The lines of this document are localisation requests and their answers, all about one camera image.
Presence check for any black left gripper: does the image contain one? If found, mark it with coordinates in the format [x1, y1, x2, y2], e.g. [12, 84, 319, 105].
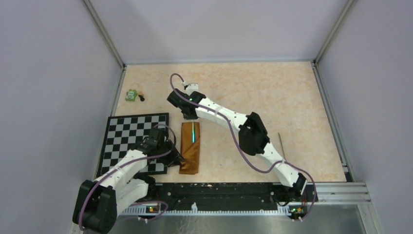
[157, 139, 185, 167]

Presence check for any iridescent rainbow spoon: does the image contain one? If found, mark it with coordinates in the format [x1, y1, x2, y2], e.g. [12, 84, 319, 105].
[192, 120, 196, 143]

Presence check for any brown satin napkin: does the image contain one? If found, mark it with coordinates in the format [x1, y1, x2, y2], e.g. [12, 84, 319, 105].
[179, 122, 201, 175]

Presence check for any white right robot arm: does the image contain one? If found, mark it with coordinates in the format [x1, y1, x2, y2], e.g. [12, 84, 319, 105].
[167, 89, 307, 201]

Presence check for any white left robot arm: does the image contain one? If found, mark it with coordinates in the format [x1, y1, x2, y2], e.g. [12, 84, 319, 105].
[73, 124, 184, 234]

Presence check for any black white chessboard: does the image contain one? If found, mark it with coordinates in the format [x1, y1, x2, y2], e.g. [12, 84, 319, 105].
[96, 113, 169, 177]

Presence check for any small wooden black-tipped piece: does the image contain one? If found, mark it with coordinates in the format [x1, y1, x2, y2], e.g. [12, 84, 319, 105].
[138, 92, 145, 102]

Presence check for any green toy block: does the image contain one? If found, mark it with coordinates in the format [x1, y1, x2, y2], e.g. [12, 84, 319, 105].
[125, 89, 138, 102]

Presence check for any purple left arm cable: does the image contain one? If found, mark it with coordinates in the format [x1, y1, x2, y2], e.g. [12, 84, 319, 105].
[77, 123, 177, 232]

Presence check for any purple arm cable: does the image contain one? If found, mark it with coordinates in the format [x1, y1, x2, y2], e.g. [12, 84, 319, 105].
[77, 123, 177, 232]
[169, 73, 319, 222]

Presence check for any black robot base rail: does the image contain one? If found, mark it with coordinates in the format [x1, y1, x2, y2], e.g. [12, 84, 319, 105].
[138, 182, 319, 212]

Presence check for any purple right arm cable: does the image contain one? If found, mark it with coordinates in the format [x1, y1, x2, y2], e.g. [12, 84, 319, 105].
[169, 73, 319, 222]

